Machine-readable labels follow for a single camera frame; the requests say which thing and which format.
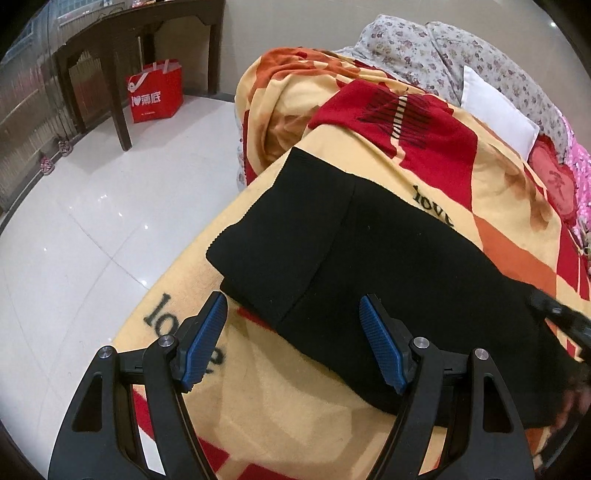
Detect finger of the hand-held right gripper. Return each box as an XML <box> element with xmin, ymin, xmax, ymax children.
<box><xmin>526</xmin><ymin>288</ymin><xmax>573</xmax><ymax>326</ymax></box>

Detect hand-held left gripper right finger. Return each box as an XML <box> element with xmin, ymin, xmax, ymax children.
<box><xmin>358</xmin><ymin>293</ymin><xmax>539</xmax><ymax>480</ymax></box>

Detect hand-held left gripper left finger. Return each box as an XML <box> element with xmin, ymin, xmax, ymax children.
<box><xmin>46</xmin><ymin>291</ymin><xmax>229</xmax><ymax>480</ymax></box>

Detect black pants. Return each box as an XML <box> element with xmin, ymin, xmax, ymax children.
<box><xmin>205</xmin><ymin>148</ymin><xmax>583</xmax><ymax>430</ymax></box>

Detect person's right hand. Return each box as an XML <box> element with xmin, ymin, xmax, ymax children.
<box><xmin>549</xmin><ymin>364</ymin><xmax>591</xmax><ymax>435</ymax></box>

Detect yellow red printed blanket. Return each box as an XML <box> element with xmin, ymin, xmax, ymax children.
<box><xmin>111</xmin><ymin>48</ymin><xmax>591</xmax><ymax>480</ymax></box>

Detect red round cushion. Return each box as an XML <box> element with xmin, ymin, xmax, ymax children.
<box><xmin>527</xmin><ymin>138</ymin><xmax>581</xmax><ymax>223</ymax></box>

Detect pink floral cloth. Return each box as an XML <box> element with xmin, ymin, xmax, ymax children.
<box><xmin>560</xmin><ymin>115</ymin><xmax>591</xmax><ymax>234</ymax></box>

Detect white pillow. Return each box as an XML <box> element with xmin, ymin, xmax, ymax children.
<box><xmin>461</xmin><ymin>65</ymin><xmax>541</xmax><ymax>158</ymax></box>

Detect red shopping bag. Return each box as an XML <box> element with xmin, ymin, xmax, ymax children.
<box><xmin>126</xmin><ymin>58</ymin><xmax>184</xmax><ymax>124</ymax></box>

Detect floral quilt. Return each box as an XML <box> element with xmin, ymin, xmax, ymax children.
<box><xmin>335</xmin><ymin>14</ymin><xmax>578</xmax><ymax>162</ymax></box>

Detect dark wooden table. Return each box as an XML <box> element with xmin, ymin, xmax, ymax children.
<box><xmin>50</xmin><ymin>0</ymin><xmax>227</xmax><ymax>152</ymax></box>

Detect window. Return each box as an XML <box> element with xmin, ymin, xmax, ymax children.
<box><xmin>7</xmin><ymin>11</ymin><xmax>49</xmax><ymax>63</ymax></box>

